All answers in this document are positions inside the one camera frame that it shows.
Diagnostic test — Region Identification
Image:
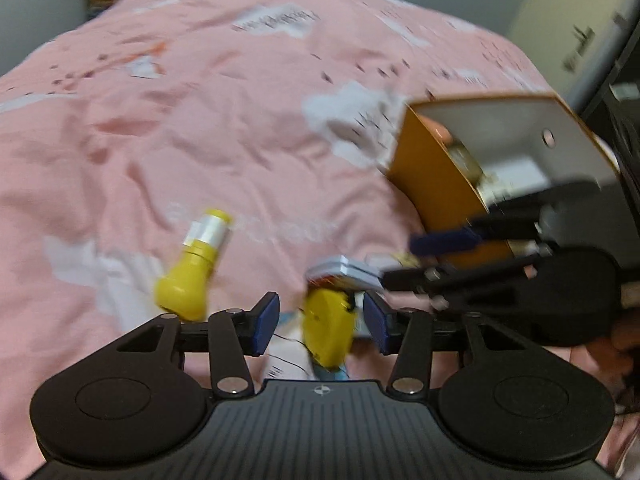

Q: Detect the person's right hand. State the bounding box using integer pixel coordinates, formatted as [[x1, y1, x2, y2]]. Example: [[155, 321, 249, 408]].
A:
[[570, 309, 639, 414]]

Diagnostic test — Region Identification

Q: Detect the yellow cap green bottle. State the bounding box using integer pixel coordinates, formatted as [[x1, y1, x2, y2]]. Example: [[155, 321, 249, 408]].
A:
[[302, 255, 382, 370]]

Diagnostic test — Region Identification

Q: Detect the yellow bulb shaped bottle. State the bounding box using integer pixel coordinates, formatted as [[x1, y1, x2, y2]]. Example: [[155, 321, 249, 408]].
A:
[[154, 209, 232, 322]]

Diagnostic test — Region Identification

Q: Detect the gold square gift box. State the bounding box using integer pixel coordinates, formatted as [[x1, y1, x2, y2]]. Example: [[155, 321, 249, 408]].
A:
[[447, 141, 485, 190]]

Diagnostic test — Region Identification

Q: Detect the pink patterned bed sheet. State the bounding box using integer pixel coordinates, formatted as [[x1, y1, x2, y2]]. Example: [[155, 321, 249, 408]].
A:
[[0, 0, 640, 480]]

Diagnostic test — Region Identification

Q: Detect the pink pump lotion bottle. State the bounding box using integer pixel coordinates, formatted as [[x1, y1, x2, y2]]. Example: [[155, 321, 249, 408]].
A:
[[419, 115, 454, 145]]

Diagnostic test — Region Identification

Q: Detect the white door with handle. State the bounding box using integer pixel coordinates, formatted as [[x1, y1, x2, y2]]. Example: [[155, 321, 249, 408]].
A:
[[508, 0, 639, 110]]

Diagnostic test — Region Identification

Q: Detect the orange white storage box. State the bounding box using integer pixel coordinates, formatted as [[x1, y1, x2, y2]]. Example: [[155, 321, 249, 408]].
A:
[[387, 94, 627, 266]]

